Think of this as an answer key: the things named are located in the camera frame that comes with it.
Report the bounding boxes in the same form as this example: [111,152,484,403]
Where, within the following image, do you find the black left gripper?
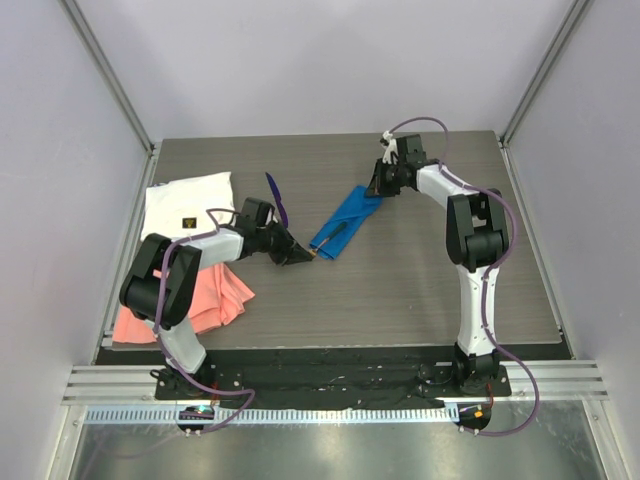
[255,220,312,267]

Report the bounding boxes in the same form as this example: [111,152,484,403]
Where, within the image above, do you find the green handled gold fork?
[309,220,348,260]

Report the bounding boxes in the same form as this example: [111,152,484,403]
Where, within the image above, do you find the blue cloth napkin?
[309,186,383,260]

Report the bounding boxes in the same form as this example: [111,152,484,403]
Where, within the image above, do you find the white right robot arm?
[365,132,510,395]

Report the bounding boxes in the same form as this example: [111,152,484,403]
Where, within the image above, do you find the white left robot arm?
[119,197,315,399]

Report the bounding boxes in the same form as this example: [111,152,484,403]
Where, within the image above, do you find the purple plastic knife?
[265,172,289,228]

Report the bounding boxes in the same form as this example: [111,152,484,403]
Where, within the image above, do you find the pink folded cloth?
[112,264,255,345]

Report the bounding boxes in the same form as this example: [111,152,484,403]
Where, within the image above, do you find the white folded cloth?
[140,172,235,241]

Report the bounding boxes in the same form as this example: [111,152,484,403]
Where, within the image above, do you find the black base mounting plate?
[97,346,511,410]

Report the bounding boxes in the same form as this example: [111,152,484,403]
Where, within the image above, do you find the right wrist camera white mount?
[380,130,398,165]

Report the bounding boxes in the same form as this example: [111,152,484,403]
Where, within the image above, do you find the slotted cable duct rail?
[85,404,459,426]

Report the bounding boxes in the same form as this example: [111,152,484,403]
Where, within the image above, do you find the horizontal aluminium frame rail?
[62,360,608,405]

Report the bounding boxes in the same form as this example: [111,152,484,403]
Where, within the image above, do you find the right aluminium frame post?
[498,0,593,148]

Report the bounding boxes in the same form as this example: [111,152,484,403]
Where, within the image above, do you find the aluminium frame post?
[58,0,154,155]
[498,0,593,148]

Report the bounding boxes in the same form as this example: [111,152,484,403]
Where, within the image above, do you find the left aluminium frame post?
[58,0,154,155]

